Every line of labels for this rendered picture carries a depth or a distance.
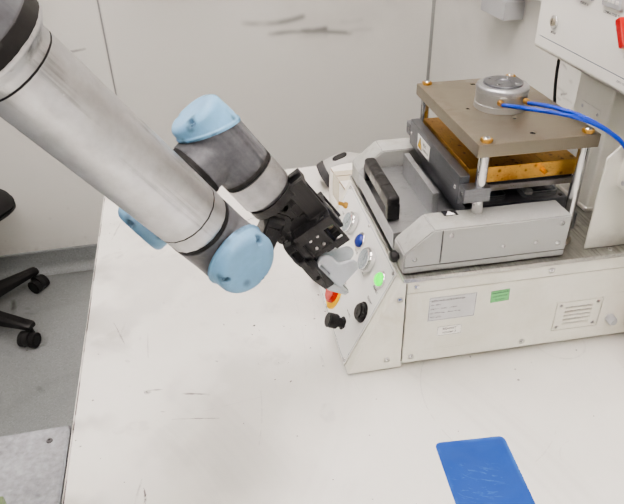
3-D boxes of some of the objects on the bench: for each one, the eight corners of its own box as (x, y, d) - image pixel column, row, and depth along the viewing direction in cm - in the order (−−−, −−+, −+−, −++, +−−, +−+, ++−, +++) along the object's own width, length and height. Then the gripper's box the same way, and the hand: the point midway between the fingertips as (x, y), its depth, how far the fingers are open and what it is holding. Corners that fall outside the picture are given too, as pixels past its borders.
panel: (312, 262, 125) (352, 183, 117) (344, 365, 100) (398, 273, 92) (303, 260, 124) (342, 179, 116) (333, 363, 99) (386, 270, 91)
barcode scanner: (391, 170, 161) (393, 140, 156) (401, 183, 154) (403, 153, 150) (314, 179, 157) (313, 149, 153) (321, 193, 151) (320, 162, 146)
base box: (556, 231, 134) (573, 157, 125) (669, 346, 103) (703, 259, 94) (310, 259, 127) (308, 183, 118) (352, 392, 96) (354, 303, 87)
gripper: (303, 187, 80) (388, 286, 91) (293, 157, 87) (374, 252, 99) (250, 226, 82) (340, 318, 93) (246, 193, 89) (330, 282, 101)
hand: (338, 289), depth 96 cm, fingers closed
